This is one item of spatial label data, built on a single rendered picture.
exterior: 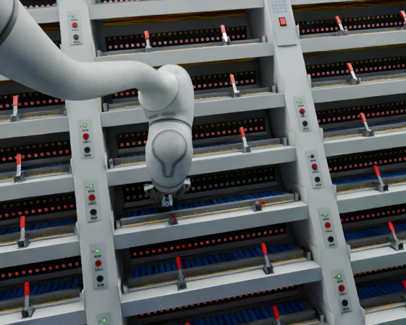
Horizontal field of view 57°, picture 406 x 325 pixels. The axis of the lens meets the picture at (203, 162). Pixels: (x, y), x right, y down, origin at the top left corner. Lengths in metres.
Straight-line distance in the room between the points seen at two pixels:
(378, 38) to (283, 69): 0.39
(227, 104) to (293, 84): 0.24
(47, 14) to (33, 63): 0.87
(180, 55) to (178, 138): 0.56
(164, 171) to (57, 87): 0.32
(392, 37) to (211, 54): 0.67
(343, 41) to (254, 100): 0.41
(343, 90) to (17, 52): 1.09
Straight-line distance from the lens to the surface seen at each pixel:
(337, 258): 1.25
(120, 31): 1.56
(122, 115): 1.21
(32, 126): 1.25
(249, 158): 1.20
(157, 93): 0.83
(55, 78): 0.56
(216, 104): 1.23
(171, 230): 1.13
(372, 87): 1.45
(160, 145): 0.77
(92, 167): 1.17
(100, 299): 1.15
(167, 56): 1.29
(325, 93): 1.36
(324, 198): 1.25
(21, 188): 1.21
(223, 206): 1.19
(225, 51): 1.32
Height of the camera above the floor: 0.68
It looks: 11 degrees up
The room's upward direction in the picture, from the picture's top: 9 degrees counter-clockwise
